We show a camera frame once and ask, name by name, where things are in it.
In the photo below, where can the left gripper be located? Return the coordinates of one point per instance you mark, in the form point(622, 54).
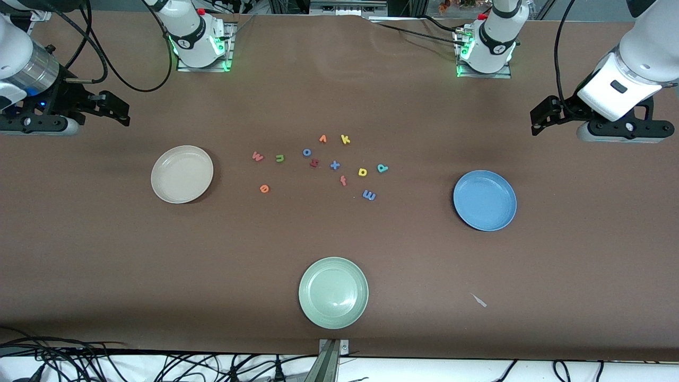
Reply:
point(568, 107)

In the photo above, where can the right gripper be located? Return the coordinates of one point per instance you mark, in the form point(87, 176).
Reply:
point(68, 97)

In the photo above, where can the pink foam letter w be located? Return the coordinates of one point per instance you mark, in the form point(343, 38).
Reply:
point(257, 156)

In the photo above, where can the blue foam letter m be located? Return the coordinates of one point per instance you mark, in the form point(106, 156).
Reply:
point(368, 195)

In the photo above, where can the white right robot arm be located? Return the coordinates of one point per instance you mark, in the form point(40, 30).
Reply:
point(188, 37)

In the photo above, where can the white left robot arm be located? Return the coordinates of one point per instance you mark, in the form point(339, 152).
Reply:
point(496, 37)

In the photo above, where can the beige plate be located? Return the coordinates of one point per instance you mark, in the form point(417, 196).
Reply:
point(182, 174)

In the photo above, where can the blue plate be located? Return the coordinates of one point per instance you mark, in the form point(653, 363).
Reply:
point(485, 200)

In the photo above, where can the white paper scrap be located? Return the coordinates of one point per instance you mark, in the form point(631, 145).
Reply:
point(480, 301)

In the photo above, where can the gray power strip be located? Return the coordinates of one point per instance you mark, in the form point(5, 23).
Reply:
point(345, 8)

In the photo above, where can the green plate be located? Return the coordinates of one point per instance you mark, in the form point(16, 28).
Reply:
point(333, 293)

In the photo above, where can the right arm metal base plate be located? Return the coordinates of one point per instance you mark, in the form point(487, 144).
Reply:
point(185, 68)

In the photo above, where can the aluminium profile post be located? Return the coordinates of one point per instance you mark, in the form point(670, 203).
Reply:
point(331, 361)

